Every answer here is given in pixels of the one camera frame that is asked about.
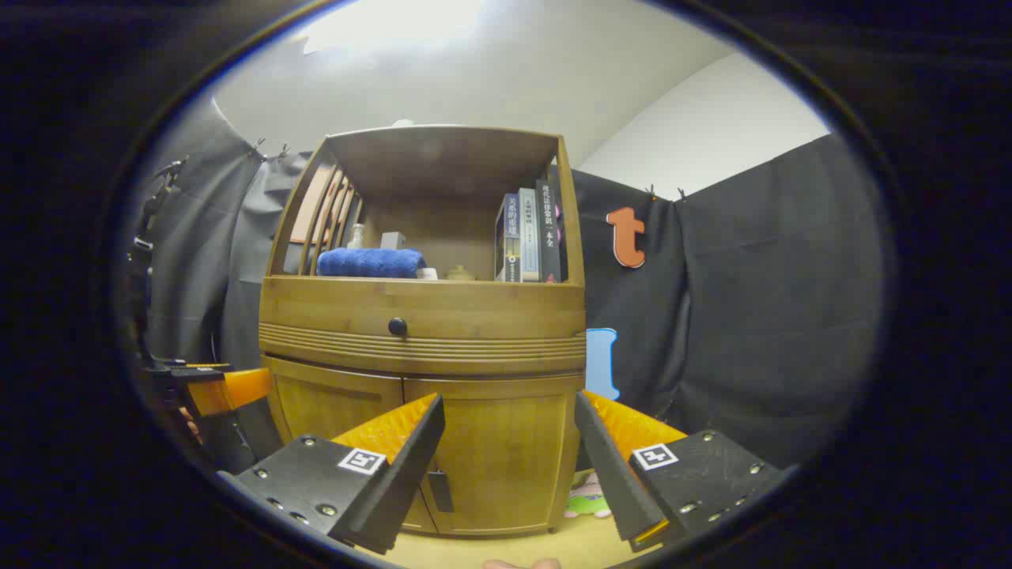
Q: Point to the wooden cabinet drawer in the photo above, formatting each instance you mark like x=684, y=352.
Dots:
x=490, y=316

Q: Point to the black metal stand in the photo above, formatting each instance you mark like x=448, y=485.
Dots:
x=146, y=253

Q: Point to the wooden double-door shoe cabinet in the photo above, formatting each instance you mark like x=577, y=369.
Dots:
x=443, y=316

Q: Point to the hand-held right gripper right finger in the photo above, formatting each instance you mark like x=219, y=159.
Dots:
x=613, y=474

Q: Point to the green and pink plush toy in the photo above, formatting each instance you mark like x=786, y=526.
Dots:
x=587, y=499

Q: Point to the small white cup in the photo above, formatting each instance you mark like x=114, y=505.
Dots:
x=427, y=274

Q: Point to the black backdrop cloth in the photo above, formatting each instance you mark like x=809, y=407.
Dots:
x=751, y=300

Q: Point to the blue folded towel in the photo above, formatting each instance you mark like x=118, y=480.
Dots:
x=368, y=262

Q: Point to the black spine book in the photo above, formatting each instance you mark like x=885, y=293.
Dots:
x=549, y=233

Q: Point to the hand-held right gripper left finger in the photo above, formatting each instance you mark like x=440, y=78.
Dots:
x=403, y=474

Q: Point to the wooden cabinet door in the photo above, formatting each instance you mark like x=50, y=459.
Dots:
x=332, y=403
x=506, y=450

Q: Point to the small grey box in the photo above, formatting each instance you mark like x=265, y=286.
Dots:
x=392, y=240

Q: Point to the black round drawer knob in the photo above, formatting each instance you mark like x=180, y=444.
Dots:
x=398, y=326

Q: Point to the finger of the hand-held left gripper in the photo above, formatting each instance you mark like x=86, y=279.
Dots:
x=237, y=387

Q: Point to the blue spine book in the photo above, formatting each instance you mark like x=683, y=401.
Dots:
x=510, y=237

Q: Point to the small brown teapot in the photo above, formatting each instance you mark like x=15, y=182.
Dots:
x=460, y=274

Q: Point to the grey spine book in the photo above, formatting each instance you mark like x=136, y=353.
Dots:
x=529, y=237

